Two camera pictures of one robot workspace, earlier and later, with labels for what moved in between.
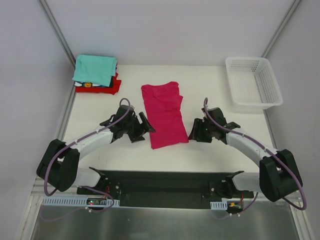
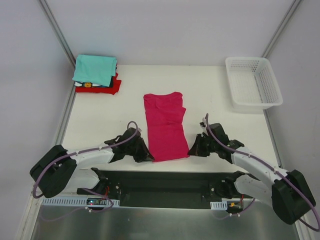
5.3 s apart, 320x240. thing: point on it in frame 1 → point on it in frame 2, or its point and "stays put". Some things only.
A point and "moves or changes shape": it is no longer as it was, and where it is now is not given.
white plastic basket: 253,82 stays put
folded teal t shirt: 95,69 stays put
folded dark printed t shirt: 92,85 stays put
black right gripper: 200,130 → 200,146
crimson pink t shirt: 163,103 moves or changes shape
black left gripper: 139,127 → 141,152
